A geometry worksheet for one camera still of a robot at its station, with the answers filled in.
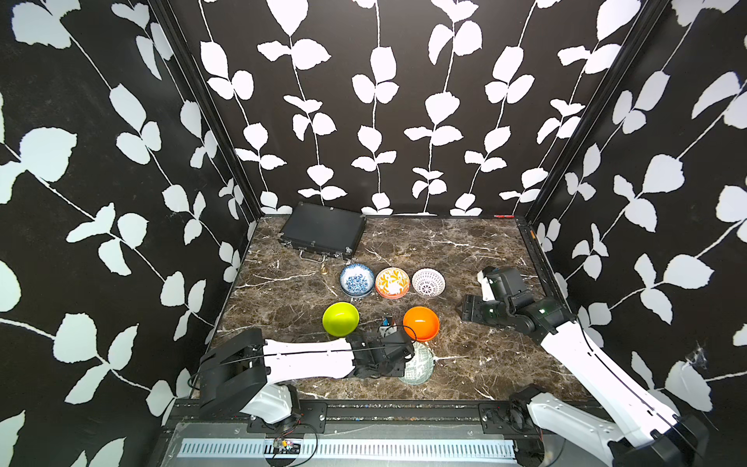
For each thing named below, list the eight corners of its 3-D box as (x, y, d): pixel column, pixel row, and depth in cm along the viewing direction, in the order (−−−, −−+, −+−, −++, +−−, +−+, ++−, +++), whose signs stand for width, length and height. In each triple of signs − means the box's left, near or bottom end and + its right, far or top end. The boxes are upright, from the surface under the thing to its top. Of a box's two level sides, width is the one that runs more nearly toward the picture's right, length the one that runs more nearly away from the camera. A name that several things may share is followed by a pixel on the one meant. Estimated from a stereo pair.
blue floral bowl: (337, 284, 102) (335, 274, 97) (358, 268, 106) (357, 258, 101) (356, 302, 97) (355, 293, 92) (377, 285, 102) (376, 275, 97)
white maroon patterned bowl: (413, 297, 99) (414, 290, 95) (411, 275, 104) (412, 267, 101) (444, 297, 99) (446, 290, 95) (440, 275, 104) (443, 268, 101)
